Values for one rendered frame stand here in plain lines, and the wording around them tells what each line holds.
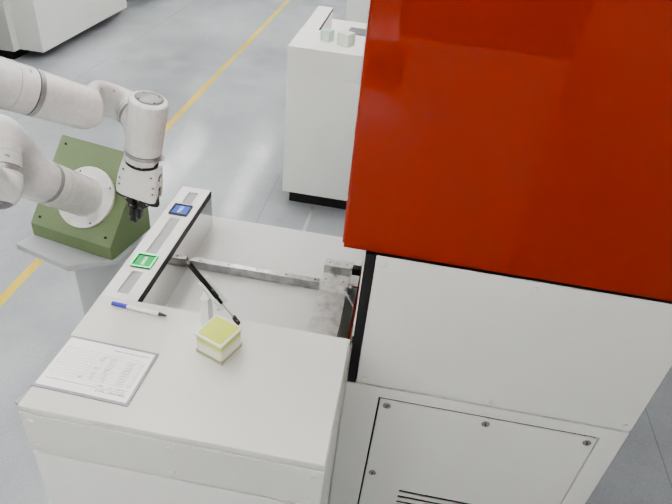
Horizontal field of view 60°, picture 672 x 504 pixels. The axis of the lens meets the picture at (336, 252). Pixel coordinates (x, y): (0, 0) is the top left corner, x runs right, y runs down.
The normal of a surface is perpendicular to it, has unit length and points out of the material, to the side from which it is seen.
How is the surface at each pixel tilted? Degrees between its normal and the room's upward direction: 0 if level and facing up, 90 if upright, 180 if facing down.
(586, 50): 90
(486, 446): 90
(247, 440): 0
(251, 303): 0
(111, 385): 0
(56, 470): 90
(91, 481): 90
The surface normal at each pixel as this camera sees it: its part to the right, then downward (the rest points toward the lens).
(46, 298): 0.09, -0.80
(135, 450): -0.16, 0.58
